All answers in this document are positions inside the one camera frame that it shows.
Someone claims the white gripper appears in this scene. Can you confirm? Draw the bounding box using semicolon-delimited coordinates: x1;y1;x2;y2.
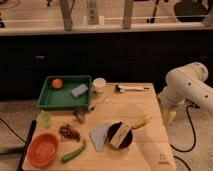
157;87;180;126

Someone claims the yellow banana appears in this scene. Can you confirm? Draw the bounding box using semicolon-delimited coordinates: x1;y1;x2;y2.
131;116;151;130

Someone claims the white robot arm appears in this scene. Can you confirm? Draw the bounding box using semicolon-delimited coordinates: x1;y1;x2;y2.
157;62;213;125

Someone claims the white cup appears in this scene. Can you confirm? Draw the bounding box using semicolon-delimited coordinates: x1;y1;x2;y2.
93;78;106;94

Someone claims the metal cup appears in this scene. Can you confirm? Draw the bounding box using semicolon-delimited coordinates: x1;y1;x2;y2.
74;109;87;124

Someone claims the light green plastic cup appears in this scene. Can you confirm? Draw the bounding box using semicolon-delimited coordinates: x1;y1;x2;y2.
37;111;52;128

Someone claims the wooden block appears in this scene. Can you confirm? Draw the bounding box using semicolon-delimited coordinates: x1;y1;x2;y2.
110;123;130;149

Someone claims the grey blue cloth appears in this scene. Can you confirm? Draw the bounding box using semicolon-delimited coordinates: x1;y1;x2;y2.
89;123;110;152

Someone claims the grey blue sponge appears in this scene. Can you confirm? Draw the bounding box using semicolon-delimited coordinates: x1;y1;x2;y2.
71;84;88;98

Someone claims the green cucumber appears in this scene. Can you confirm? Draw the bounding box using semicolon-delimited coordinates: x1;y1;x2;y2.
61;140;86;163

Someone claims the brown grape bunch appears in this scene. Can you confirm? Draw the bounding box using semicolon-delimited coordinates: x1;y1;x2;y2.
59;124;80;142

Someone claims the green plastic tray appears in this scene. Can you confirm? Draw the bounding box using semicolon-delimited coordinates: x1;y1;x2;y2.
37;75;92;110

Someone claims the orange fruit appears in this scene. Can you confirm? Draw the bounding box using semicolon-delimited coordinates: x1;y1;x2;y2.
52;78;63;89

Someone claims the orange bowl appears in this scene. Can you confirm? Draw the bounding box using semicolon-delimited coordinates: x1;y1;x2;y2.
27;133;59;168

